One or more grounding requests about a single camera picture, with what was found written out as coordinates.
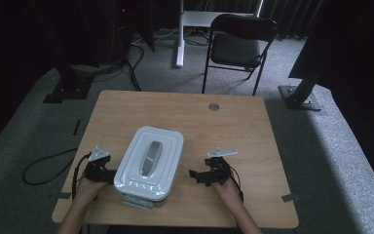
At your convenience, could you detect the black cables bundle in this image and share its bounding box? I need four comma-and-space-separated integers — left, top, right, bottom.
92, 42, 144, 92

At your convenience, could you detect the black folding chair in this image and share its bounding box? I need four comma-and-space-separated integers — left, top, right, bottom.
202, 13, 279, 97

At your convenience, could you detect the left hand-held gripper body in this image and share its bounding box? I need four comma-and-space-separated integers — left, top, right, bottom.
85, 146, 111, 183

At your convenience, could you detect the person's right hand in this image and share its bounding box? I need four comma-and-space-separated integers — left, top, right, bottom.
212, 178, 243, 206

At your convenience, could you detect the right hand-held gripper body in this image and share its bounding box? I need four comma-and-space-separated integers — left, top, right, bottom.
206, 148, 240, 185

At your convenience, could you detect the clear plastic storage box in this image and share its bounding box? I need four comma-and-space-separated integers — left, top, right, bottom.
120, 189, 173, 211

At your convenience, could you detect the grey tape piece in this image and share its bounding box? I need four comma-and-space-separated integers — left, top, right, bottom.
281, 193, 300, 203
50, 191, 73, 200

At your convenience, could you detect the hand-held gripper cable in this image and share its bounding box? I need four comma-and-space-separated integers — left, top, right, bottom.
71, 152, 93, 200
228, 166, 245, 203

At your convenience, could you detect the white desk frame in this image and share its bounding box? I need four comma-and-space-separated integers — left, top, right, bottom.
174, 0, 265, 68

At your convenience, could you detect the black looped floor cable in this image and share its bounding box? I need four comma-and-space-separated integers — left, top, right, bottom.
21, 147, 79, 186

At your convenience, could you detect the black metal stand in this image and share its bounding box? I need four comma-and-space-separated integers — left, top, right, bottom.
43, 0, 95, 104
278, 48, 323, 112

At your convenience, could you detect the person's left hand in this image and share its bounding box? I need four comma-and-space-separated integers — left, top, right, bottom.
73, 176, 108, 204

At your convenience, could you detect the left hand-held gripper cable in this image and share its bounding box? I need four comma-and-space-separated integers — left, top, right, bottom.
71, 152, 93, 200

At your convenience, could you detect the black tape strip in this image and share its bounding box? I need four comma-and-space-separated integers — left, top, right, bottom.
72, 119, 82, 137

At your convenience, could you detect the right hand-held gripper cable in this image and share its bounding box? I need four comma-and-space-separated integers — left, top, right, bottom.
228, 166, 245, 203

